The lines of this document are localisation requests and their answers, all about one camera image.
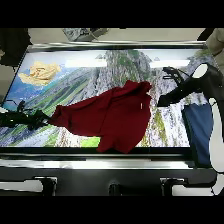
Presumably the blue garment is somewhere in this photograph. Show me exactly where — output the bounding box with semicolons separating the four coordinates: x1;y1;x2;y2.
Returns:
181;102;214;168

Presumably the red shirt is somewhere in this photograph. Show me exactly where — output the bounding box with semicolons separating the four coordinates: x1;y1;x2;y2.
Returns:
48;79;154;155

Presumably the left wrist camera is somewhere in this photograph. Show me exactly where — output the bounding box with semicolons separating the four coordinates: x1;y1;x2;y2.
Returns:
15;99;28;114

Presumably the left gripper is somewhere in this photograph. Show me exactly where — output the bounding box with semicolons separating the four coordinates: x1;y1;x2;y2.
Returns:
28;109;52;131

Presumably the yellow garment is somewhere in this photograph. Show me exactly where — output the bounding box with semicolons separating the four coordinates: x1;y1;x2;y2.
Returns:
17;60;63;87

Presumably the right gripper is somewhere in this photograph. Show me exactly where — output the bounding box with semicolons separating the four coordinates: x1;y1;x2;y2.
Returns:
156;85;188;108

